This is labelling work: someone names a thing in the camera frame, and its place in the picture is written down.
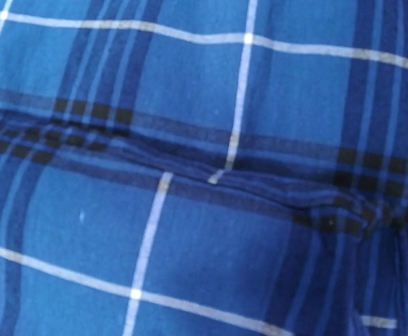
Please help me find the blue plaid long sleeve shirt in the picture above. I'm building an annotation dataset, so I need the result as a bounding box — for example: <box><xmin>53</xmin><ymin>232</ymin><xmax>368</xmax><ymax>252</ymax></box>
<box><xmin>0</xmin><ymin>1</ymin><xmax>408</xmax><ymax>335</ymax></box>

